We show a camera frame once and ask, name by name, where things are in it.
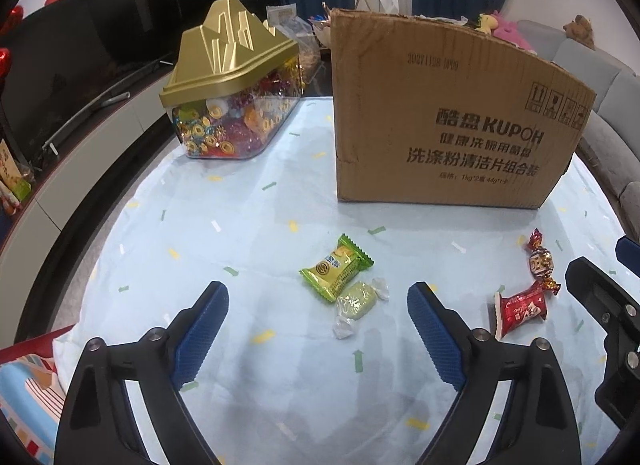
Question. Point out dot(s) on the white television stand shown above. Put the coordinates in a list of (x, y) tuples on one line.
[(100, 145)]

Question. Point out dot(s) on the colourful snack boxes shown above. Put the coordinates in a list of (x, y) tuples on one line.
[(15, 180)]

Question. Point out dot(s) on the light blue confetti print cloth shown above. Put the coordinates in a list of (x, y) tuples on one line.
[(250, 225)]

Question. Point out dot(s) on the pile of assorted wrapped candies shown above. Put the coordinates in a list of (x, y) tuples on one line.
[(320, 30)]

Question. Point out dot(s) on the gold lid clear candy container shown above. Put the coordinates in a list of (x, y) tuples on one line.
[(230, 45)]

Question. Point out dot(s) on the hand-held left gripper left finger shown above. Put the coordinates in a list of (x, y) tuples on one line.
[(200, 335)]

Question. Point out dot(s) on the red gold twisted candy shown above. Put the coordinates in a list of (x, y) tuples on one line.
[(542, 262)]

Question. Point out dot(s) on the brown cardboard box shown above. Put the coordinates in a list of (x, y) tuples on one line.
[(450, 95)]

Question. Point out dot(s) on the red snack packet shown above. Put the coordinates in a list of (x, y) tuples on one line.
[(520, 312)]

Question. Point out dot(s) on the grey sectional sofa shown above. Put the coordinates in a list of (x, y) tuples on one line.
[(610, 110)]

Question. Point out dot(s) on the pink plush toy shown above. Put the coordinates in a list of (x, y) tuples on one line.
[(512, 30)]

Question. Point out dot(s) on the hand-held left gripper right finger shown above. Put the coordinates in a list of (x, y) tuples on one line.
[(435, 340)]

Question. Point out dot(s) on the brown plush toy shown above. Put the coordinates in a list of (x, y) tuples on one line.
[(580, 30)]

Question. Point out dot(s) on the pale green clear candy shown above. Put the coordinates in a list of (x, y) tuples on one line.
[(356, 306)]

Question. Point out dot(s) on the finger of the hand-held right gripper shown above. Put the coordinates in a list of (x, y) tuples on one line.
[(595, 290), (630, 249)]

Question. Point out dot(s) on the large black television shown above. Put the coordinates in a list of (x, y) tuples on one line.
[(75, 60)]

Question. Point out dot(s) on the yellow plush toy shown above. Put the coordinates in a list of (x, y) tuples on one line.
[(487, 22)]

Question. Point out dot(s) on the white and brown cloth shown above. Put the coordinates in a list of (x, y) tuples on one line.
[(442, 20)]

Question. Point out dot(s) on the lime green snack packet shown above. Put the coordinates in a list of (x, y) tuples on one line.
[(335, 270)]

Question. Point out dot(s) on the white tissue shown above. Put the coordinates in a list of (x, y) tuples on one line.
[(389, 4)]

